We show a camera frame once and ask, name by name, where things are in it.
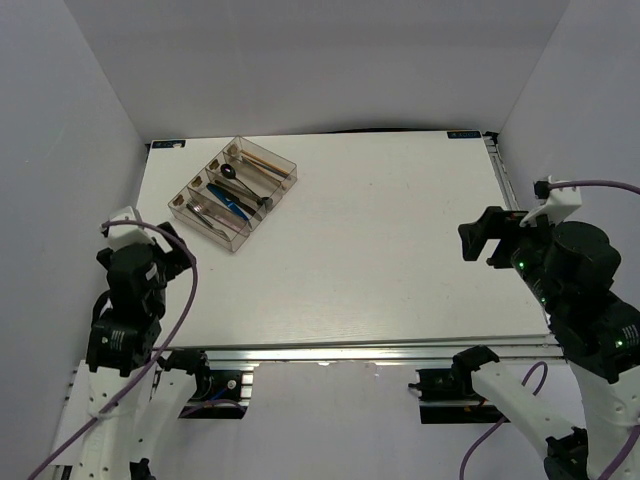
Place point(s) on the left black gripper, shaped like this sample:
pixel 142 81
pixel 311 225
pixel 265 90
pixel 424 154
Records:
pixel 179 257

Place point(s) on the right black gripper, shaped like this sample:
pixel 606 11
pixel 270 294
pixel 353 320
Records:
pixel 496 221

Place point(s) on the pink handled fork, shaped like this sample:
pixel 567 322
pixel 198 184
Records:
pixel 199 208

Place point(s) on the blue knife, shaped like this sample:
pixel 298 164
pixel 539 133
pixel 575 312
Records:
pixel 222 196

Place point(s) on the black spoon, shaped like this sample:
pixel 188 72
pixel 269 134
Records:
pixel 268 204
pixel 230 173

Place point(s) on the grey chopstick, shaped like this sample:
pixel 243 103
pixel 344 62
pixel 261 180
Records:
pixel 269 168

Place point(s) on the orange black chopstick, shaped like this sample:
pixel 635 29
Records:
pixel 249 154

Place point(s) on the black knife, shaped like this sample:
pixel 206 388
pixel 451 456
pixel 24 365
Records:
pixel 244 204

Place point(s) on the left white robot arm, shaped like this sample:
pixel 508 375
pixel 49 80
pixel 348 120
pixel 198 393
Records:
pixel 125 350

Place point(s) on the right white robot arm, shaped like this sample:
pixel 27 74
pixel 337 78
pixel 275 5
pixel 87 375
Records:
pixel 569 269

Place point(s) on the clear compartment organizer tray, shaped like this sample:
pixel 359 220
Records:
pixel 196 189

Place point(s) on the right blue table sticker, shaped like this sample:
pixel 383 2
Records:
pixel 464 134

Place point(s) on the blue table sticker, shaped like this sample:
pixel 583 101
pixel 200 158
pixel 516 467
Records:
pixel 464 134
pixel 168 144

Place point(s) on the left blue table sticker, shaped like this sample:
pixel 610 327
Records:
pixel 168 144

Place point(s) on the white front cover board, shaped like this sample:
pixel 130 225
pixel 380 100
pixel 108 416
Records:
pixel 345 420

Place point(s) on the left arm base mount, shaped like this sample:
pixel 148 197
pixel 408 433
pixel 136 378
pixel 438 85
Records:
pixel 224 396

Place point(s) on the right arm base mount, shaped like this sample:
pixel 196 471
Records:
pixel 444 400

